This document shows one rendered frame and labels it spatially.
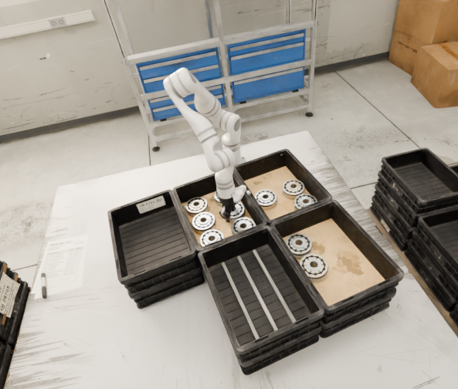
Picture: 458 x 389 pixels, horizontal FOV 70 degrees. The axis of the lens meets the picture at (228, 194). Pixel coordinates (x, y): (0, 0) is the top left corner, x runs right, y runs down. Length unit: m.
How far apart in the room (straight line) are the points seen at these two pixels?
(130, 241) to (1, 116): 3.28
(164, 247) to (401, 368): 0.96
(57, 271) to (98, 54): 2.73
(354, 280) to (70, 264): 1.26
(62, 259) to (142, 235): 0.46
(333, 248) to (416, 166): 1.14
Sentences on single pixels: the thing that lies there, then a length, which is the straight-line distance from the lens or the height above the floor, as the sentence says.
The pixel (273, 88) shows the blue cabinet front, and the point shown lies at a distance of 3.40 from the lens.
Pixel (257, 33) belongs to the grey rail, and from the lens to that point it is 3.14.
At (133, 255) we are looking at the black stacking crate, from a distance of 1.47.
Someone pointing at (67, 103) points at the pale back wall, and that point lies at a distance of 4.30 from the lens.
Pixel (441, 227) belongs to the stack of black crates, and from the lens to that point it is 2.19.
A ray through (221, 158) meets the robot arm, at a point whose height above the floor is 1.19.
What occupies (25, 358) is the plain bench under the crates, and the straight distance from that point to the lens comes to 1.61.
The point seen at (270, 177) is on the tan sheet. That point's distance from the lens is 1.64.
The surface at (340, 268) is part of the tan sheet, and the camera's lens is 1.32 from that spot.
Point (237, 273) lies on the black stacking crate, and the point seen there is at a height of 0.83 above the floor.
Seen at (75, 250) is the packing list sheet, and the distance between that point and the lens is 1.80.
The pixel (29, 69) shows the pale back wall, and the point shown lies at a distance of 4.22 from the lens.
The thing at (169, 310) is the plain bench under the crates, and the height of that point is 0.70.
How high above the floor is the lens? 1.92
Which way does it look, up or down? 44 degrees down
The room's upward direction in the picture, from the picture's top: 10 degrees counter-clockwise
